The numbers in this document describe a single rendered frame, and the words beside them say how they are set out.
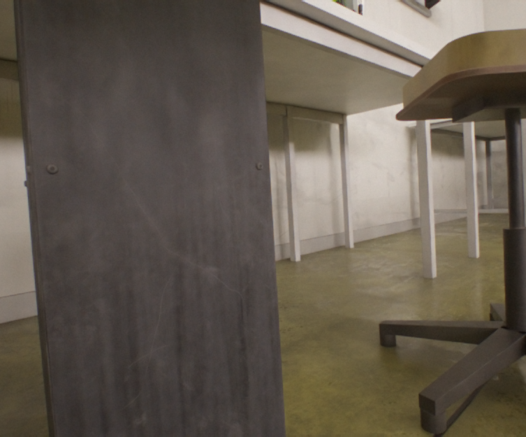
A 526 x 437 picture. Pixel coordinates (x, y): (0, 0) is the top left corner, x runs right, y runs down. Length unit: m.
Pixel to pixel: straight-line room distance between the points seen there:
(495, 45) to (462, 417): 0.60
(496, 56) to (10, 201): 1.49
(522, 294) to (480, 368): 0.19
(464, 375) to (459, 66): 0.51
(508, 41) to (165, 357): 0.64
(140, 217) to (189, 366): 0.16
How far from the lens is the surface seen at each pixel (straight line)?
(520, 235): 0.87
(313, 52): 1.44
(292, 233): 2.14
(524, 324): 0.91
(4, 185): 1.62
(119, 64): 0.40
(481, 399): 0.84
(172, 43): 0.43
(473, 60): 0.69
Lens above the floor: 0.39
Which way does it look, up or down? 2 degrees down
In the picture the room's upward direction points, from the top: 3 degrees counter-clockwise
